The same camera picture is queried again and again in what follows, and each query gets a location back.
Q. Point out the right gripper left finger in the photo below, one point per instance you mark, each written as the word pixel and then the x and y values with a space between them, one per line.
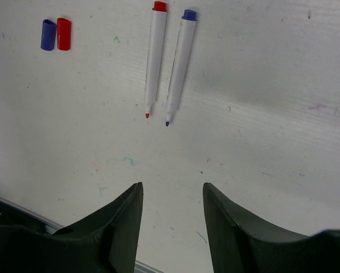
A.
pixel 103 241

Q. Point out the red marker pen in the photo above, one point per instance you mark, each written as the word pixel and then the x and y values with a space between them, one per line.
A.
pixel 156 39

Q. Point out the blue pen cap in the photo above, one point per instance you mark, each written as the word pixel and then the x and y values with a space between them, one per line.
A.
pixel 48 35

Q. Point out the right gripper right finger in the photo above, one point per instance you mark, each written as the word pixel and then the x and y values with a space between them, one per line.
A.
pixel 241 241

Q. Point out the red pen cap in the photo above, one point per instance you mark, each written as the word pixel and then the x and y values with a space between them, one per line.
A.
pixel 64 27

